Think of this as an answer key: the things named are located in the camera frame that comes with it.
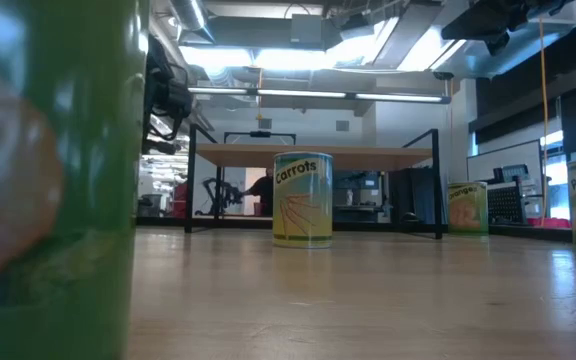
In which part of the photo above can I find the long ceiling light fixture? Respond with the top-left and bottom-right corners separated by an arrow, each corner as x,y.
187,85 -> 453,105

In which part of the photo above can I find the black workbench with equipment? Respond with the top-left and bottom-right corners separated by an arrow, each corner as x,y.
331,169 -> 389,224

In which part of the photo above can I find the black background camera gantry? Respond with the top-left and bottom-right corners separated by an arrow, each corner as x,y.
222,129 -> 298,147

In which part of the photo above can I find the black cabinet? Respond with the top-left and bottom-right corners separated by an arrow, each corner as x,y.
386,166 -> 450,225

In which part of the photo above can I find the wooden shelf black frame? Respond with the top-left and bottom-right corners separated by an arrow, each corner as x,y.
183,123 -> 444,240

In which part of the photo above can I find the green can orange fruit picture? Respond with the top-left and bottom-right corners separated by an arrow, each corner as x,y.
0,0 -> 150,360

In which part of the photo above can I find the grey ceiling box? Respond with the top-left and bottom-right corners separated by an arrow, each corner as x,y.
289,13 -> 327,50

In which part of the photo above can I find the person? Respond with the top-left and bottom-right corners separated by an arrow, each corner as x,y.
244,167 -> 275,218

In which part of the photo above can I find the grey bin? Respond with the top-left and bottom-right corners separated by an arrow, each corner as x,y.
136,193 -> 163,218

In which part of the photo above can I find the green oranges can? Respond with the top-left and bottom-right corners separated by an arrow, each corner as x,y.
446,181 -> 490,236

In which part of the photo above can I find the yellow carrots can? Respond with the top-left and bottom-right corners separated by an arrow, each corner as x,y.
272,151 -> 335,250

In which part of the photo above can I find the black table edge rail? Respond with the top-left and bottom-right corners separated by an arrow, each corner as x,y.
135,213 -> 575,245

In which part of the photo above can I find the black perforated rack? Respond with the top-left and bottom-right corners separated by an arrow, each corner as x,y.
486,182 -> 528,225

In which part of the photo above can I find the red bin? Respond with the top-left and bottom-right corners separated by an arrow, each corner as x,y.
526,216 -> 573,229

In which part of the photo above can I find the white partition panel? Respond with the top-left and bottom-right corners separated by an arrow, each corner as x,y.
466,139 -> 544,184

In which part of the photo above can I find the silver ventilation duct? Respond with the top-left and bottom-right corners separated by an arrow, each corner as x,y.
169,0 -> 215,45

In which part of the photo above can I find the red cabinet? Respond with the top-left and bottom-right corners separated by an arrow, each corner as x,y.
171,180 -> 189,219

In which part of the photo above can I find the yellow hanging cable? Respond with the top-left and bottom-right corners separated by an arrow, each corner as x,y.
537,17 -> 551,227

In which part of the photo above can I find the dark monitor on rack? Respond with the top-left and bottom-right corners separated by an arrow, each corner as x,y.
491,163 -> 532,184

